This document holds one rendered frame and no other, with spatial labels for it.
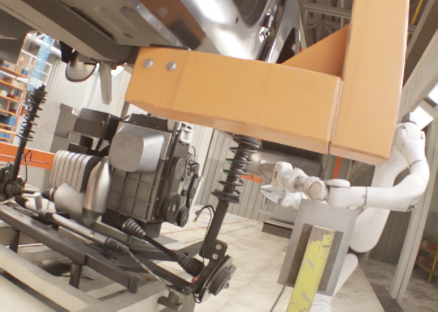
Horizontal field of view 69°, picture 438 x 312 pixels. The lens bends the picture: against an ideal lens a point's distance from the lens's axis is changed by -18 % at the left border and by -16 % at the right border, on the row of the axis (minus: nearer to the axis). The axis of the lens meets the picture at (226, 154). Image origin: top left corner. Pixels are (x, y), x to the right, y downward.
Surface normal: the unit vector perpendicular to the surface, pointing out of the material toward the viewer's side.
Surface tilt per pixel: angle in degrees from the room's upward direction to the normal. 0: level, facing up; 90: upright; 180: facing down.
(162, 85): 90
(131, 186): 90
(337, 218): 90
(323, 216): 90
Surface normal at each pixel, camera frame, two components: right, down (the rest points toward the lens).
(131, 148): -0.26, -0.13
